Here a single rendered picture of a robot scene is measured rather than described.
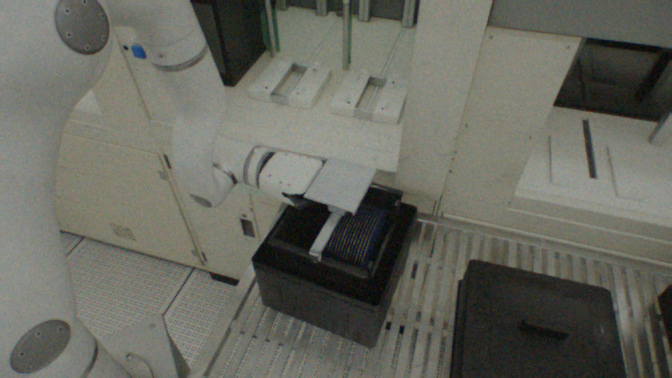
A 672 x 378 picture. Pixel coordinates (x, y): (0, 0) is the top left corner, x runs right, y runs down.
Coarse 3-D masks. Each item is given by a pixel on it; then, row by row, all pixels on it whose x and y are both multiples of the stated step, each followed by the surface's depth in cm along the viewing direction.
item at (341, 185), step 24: (336, 168) 82; (360, 168) 82; (312, 192) 77; (336, 192) 77; (360, 192) 77; (384, 192) 91; (288, 216) 87; (312, 216) 101; (336, 216) 83; (288, 240) 91; (384, 240) 90; (288, 264) 86; (312, 264) 83; (336, 264) 78; (336, 288) 85; (360, 288) 82
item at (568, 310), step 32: (480, 288) 89; (512, 288) 89; (544, 288) 89; (576, 288) 89; (480, 320) 84; (512, 320) 84; (544, 320) 84; (576, 320) 84; (608, 320) 84; (480, 352) 80; (512, 352) 80; (544, 352) 80; (576, 352) 80; (608, 352) 80
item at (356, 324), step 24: (408, 216) 98; (264, 240) 89; (312, 240) 109; (408, 240) 92; (264, 264) 92; (384, 264) 104; (264, 288) 91; (288, 288) 86; (312, 288) 82; (384, 288) 99; (288, 312) 94; (312, 312) 89; (336, 312) 85; (360, 312) 81; (384, 312) 89; (360, 336) 88
